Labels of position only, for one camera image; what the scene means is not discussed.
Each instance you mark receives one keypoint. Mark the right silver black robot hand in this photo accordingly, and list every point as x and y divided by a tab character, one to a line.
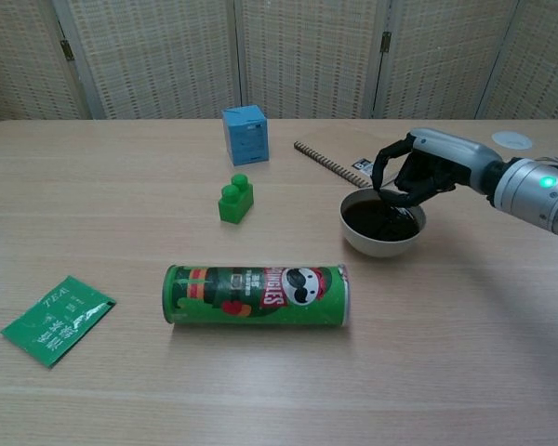
451	158

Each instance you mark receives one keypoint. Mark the black plastic spoon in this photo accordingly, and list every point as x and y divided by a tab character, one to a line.
396	210

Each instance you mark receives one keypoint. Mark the white bowl of dark liquid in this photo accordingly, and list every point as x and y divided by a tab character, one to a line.
381	247

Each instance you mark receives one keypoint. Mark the woven folding screen panel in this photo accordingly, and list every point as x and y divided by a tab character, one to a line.
442	56
158	56
311	56
18	56
544	60

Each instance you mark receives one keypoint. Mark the brown spiral notebook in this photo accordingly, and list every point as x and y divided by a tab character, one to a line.
325	160

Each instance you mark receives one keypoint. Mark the blue cardboard box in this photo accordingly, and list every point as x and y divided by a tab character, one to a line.
246	139

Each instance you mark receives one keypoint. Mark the green toy building block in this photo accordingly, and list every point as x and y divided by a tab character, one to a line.
235	209

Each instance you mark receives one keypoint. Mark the green Pringles can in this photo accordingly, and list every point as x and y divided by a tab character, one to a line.
260	320

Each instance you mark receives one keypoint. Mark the green tea packet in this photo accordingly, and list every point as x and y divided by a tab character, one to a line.
51	323

